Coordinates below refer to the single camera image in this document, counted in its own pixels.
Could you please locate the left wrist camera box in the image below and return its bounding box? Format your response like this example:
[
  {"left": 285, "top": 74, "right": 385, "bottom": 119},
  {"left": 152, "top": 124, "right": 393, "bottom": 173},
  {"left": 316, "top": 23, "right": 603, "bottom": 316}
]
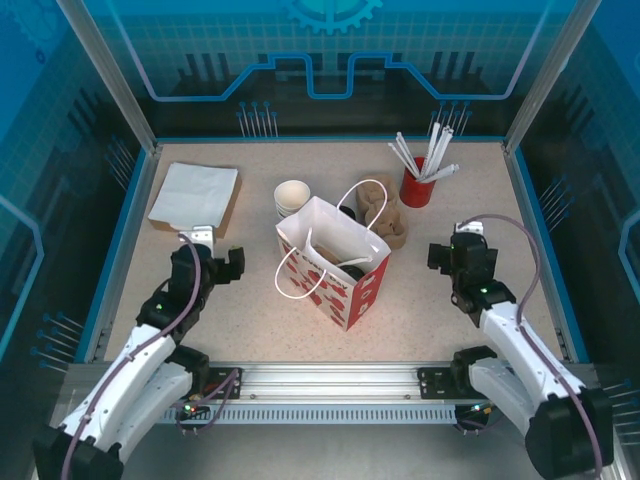
[{"left": 178, "top": 224, "right": 217, "bottom": 247}]

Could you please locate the white red paper gift bag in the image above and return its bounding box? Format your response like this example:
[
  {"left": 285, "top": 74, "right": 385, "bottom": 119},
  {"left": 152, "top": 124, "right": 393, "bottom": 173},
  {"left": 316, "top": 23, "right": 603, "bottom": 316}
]
[{"left": 273, "top": 179, "right": 392, "bottom": 332}]

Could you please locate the slotted grey cable duct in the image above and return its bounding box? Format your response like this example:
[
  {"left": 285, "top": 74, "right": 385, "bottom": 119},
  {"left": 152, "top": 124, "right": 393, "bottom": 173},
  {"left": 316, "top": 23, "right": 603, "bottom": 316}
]
[{"left": 159, "top": 405, "right": 459, "bottom": 426}]

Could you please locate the aluminium frame post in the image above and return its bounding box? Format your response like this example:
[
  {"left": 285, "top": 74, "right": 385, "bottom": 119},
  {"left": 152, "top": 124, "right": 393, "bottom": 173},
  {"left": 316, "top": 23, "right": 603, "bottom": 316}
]
[
  {"left": 504, "top": 0, "right": 596, "bottom": 154},
  {"left": 57, "top": 0, "right": 162, "bottom": 154}
]

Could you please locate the stack of cardboard cup carriers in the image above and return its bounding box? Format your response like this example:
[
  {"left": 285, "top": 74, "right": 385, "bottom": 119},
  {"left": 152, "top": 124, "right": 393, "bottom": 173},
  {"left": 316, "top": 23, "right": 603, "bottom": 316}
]
[{"left": 355, "top": 179, "right": 410, "bottom": 251}]

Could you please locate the red cylindrical straw holder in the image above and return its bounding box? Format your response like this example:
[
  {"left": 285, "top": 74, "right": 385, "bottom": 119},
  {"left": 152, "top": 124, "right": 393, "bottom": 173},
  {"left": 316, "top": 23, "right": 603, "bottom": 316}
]
[{"left": 399, "top": 156, "right": 436, "bottom": 208}]

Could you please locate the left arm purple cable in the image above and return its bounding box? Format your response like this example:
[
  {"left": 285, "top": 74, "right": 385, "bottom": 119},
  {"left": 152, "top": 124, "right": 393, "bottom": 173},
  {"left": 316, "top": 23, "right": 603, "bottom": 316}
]
[{"left": 62, "top": 232, "right": 241, "bottom": 480}]

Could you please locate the stack of paper cups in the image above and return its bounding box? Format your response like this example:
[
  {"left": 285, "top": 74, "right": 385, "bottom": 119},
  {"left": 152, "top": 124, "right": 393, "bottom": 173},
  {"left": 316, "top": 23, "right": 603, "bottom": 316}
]
[{"left": 273, "top": 179, "right": 310, "bottom": 222}]

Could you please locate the aluminium mounting rail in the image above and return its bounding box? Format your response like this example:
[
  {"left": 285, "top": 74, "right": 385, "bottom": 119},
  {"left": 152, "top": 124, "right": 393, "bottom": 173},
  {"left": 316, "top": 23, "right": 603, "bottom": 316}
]
[{"left": 67, "top": 362, "right": 596, "bottom": 401}]

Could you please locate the brown cardboard cup carrier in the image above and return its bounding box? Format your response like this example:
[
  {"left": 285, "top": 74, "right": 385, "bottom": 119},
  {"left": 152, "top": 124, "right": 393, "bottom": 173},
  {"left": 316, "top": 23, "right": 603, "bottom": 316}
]
[{"left": 309, "top": 243, "right": 352, "bottom": 272}]

